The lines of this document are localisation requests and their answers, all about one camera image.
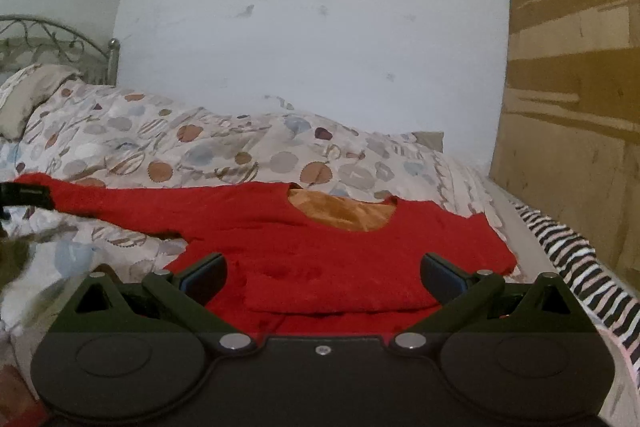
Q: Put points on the black and white striped cloth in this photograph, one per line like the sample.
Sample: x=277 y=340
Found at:
x=585 y=272

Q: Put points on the metal bed headboard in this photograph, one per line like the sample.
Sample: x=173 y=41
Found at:
x=60 y=37

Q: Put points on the beige pillow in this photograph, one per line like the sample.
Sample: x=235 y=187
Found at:
x=35 y=94

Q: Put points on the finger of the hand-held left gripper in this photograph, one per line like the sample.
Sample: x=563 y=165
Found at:
x=27 y=196

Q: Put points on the grey bed sheet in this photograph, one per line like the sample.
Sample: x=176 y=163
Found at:
x=520 y=232

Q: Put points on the red knit sweater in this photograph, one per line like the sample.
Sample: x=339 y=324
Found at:
x=325 y=237

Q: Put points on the brown cardboard board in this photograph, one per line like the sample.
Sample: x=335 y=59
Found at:
x=570 y=97

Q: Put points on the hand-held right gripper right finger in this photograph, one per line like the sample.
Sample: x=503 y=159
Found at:
x=441 y=278

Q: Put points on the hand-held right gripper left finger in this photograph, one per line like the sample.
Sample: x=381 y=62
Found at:
x=206 y=278

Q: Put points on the printed duvet with round patches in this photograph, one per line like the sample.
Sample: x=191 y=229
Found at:
x=200 y=142

